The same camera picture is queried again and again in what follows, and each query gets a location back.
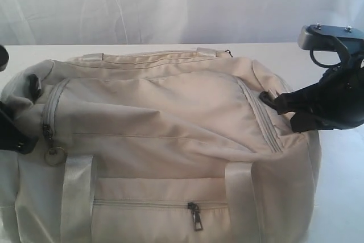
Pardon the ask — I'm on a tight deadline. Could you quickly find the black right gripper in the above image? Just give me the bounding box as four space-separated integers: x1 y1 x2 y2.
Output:
274 55 363 133

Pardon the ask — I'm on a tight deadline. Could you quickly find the gold key ring zipper pull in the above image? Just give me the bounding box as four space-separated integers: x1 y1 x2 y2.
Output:
44 146 67 167

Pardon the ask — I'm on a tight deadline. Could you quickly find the beige duffel bag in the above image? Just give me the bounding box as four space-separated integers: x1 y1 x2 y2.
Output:
1 49 321 242

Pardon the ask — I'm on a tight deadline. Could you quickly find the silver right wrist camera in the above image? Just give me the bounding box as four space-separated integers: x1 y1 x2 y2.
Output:
297 24 363 52

